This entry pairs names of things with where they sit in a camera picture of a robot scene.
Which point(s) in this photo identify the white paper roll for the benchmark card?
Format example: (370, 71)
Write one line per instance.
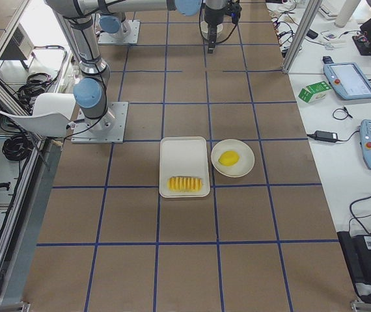
(346, 12)

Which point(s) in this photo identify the grey metal box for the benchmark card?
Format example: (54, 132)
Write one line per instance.
(19, 48)

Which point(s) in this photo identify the aluminium frame post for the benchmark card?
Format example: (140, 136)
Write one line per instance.
(300, 34)

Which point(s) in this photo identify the green white carton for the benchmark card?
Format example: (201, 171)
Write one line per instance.
(314, 92)

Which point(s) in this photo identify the white rectangular tray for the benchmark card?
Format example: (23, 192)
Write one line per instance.
(183, 156)

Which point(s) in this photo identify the white plastic chair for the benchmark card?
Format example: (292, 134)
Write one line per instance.
(51, 115)

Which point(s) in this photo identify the black power adapter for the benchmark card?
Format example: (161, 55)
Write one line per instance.
(326, 136)

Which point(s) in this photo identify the yellow lemon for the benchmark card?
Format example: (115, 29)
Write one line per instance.
(229, 158)

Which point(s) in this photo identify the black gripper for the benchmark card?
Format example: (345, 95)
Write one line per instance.
(212, 13)

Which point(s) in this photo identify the upper blue teach pendant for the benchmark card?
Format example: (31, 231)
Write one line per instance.
(347, 80)

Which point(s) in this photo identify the white round plate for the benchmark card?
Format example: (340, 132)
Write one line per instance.
(242, 167)

